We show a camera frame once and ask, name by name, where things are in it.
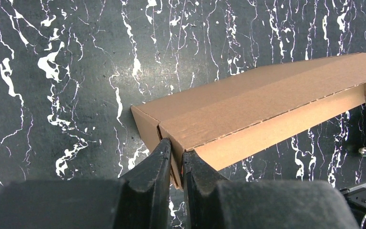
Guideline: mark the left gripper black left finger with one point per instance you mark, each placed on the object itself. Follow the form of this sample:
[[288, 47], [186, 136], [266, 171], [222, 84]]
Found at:
[[136, 200]]

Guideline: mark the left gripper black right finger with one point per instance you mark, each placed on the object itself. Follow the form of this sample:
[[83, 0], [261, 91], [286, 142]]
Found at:
[[214, 202]]

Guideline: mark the brown cardboard box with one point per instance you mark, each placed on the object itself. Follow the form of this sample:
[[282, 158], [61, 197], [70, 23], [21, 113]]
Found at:
[[234, 118]]

